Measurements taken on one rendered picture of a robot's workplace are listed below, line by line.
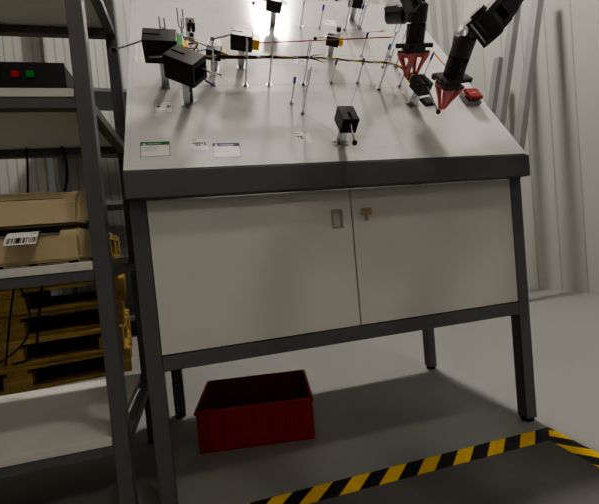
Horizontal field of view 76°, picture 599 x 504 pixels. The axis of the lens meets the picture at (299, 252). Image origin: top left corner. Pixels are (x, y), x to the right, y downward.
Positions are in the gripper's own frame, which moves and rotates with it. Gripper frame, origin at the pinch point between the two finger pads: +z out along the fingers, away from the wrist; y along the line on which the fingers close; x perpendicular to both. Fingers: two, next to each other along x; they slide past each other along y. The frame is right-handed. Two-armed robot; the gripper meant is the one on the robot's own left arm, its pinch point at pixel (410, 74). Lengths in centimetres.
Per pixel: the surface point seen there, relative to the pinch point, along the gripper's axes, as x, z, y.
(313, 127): 5.4, 10.9, 38.6
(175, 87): -20, 0, 72
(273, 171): 18, 17, 57
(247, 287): 26, 45, 70
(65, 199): 3, 20, 107
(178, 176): 13, 16, 80
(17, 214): 5, 22, 117
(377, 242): 29, 40, 30
